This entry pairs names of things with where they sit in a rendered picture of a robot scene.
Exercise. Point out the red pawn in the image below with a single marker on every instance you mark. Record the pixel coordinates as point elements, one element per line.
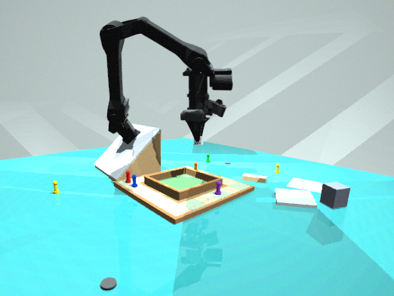
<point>128,177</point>

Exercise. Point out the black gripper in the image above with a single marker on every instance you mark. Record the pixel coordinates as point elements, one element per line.
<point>194,115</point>

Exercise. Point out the purple pawn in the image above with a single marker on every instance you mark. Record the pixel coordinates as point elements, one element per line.
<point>218,192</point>

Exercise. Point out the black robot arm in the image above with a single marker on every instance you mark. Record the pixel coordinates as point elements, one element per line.
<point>112,37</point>

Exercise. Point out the blue pawn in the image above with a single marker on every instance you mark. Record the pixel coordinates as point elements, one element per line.
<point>134,181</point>

